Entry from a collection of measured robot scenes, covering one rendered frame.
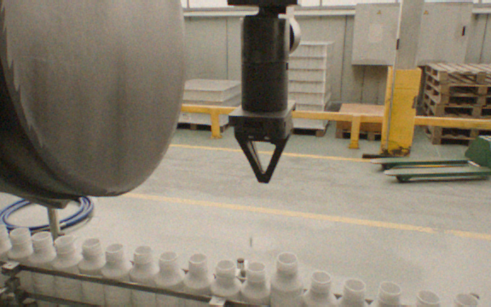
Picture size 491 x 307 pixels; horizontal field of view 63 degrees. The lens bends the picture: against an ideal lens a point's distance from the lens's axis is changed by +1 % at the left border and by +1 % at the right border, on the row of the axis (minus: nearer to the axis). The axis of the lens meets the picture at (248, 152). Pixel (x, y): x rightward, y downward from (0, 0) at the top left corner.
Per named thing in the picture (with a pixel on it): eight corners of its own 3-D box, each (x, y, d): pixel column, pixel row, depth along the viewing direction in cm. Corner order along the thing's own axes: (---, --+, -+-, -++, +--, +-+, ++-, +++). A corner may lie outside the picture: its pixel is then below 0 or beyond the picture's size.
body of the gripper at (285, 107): (296, 114, 54) (297, 57, 51) (283, 134, 44) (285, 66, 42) (249, 112, 55) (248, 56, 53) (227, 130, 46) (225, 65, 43)
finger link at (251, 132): (295, 171, 56) (297, 106, 53) (286, 192, 49) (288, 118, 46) (247, 168, 57) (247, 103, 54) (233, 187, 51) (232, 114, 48)
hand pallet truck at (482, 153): (485, 164, 486) (504, 65, 451) (518, 180, 435) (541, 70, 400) (367, 167, 473) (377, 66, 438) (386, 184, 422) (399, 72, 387)
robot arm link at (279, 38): (233, 8, 44) (285, 7, 42) (250, 8, 50) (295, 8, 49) (234, 72, 46) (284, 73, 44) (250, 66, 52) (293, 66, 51)
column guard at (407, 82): (409, 153, 526) (420, 66, 493) (412, 160, 495) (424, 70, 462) (377, 150, 536) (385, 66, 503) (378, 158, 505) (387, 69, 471)
